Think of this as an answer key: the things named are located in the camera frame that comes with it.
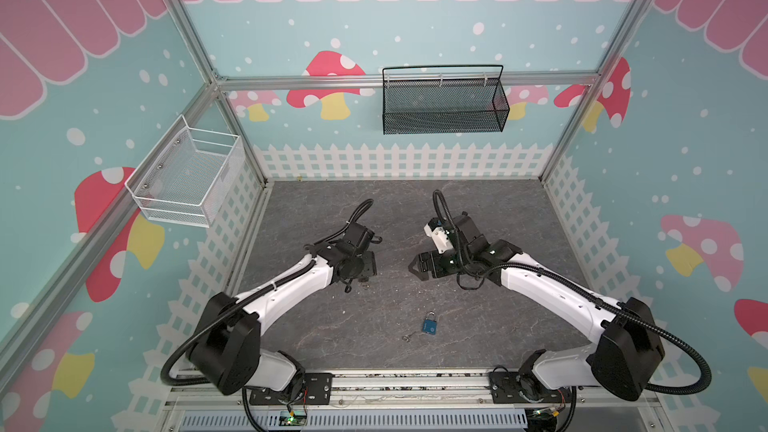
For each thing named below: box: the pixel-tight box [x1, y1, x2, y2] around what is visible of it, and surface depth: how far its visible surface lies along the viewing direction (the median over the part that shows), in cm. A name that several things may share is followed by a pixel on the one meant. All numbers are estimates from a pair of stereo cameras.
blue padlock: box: [422, 310, 437, 335], surface depth 86 cm
